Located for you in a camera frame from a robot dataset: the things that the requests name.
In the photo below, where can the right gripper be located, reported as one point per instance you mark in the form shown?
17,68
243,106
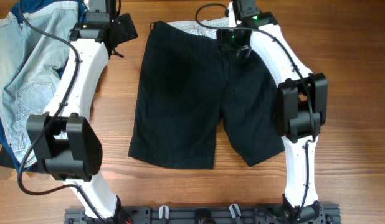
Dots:
225,39

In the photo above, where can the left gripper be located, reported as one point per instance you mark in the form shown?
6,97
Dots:
128,31

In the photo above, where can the black shorts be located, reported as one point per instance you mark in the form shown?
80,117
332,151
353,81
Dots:
186,87

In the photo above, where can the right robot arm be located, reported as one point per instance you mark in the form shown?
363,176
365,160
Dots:
299,109

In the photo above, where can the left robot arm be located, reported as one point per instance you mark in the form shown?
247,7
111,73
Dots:
62,139

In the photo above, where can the light denim shorts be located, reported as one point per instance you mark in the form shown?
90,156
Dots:
27,81

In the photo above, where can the blue t-shirt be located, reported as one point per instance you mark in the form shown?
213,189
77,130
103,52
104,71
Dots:
5,130

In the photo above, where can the dark garment under pile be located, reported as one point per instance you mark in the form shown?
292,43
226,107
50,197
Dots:
7,157

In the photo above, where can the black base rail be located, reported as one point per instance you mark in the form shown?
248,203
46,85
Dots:
198,214

